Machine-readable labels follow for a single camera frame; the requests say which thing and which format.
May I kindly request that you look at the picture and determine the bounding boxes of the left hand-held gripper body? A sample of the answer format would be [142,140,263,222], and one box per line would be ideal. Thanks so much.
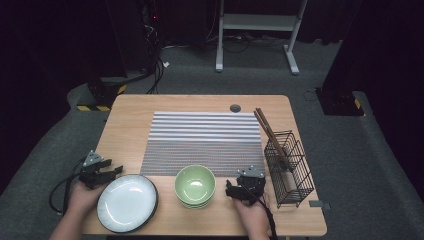
[78,150,105,190]

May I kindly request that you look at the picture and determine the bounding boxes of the dark equipment rack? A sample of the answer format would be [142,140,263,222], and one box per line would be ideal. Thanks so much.
[106,0,164,73]

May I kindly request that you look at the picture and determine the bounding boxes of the left hand-held gripper cable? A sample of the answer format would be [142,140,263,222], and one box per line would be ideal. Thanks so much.
[49,159,86,216]

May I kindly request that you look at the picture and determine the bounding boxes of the white metal stand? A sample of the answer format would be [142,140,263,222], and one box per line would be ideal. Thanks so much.
[214,0,309,76]

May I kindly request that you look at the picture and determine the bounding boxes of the hand-held gripper cable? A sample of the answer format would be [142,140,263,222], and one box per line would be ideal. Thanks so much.
[49,159,86,216]
[241,184,279,240]

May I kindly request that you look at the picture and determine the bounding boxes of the wooden chopstick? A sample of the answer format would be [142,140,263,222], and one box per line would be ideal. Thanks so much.
[255,107,292,169]
[253,109,289,171]

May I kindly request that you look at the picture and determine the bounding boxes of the white plate with black rim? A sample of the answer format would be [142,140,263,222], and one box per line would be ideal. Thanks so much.
[96,173,159,234]

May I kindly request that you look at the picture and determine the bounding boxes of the black wire basket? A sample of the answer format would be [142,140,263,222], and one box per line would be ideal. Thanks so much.
[263,129,316,209]

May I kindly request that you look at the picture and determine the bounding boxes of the person's right hand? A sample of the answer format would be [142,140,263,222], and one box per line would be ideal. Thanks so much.
[233,195,272,234]

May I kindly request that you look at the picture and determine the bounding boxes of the person's left hand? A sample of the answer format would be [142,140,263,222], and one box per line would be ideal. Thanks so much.
[67,181,108,216]

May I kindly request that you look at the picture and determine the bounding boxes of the right hand-held gripper cable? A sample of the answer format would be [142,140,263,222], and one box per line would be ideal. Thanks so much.
[241,184,279,240]

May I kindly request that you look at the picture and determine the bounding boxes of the striped placemat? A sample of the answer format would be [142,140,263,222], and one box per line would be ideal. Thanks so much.
[139,110,267,178]

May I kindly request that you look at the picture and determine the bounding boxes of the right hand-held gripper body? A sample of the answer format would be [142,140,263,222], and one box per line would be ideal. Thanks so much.
[236,165,267,205]

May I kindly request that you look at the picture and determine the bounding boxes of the black cable bundle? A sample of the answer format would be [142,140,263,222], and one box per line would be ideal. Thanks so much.
[116,56,171,96]

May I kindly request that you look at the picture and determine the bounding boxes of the grey tape piece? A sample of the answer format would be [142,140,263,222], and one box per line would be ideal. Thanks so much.
[308,199,331,211]

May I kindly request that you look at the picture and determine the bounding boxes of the floor cables under stand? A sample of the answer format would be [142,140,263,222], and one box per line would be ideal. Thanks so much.
[163,33,291,54]

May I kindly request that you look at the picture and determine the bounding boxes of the black stand base striped tape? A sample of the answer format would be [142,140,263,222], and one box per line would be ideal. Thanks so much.
[76,77,128,113]

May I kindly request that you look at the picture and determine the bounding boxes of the green bowl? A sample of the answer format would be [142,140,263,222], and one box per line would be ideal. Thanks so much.
[181,199,212,210]
[174,164,217,206]
[178,196,214,208]

